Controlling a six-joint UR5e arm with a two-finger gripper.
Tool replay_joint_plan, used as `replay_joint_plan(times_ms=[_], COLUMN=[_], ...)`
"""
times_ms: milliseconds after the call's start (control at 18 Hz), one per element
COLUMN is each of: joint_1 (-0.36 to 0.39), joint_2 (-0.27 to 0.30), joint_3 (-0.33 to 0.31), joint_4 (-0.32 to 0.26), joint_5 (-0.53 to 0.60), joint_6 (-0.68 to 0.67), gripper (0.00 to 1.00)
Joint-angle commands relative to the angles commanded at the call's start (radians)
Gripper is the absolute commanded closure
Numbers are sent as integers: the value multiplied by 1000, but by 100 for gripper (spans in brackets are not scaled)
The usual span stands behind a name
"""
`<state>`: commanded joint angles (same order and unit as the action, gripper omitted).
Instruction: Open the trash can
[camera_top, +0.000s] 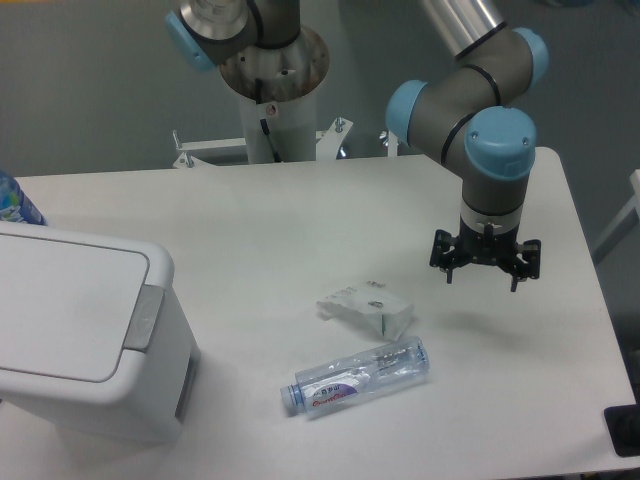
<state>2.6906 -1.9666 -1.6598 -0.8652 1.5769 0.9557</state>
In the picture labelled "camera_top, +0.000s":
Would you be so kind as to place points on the crumpled clear plastic wrapper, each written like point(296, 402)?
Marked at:
point(369, 304)

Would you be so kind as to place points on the black object at table edge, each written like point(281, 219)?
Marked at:
point(623, 426)

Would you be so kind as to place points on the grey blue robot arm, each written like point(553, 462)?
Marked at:
point(466, 123)

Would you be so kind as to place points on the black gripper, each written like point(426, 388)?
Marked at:
point(520, 261)

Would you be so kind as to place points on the white push-lid trash can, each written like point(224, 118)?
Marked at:
point(93, 336)

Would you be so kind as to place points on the white frame at right edge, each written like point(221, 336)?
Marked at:
point(621, 224)

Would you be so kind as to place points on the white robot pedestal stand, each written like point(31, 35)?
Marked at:
point(276, 92)

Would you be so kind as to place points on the blue labelled bottle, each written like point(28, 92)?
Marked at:
point(15, 204)

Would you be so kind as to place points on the clear plastic water bottle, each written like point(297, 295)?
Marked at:
point(362, 377)

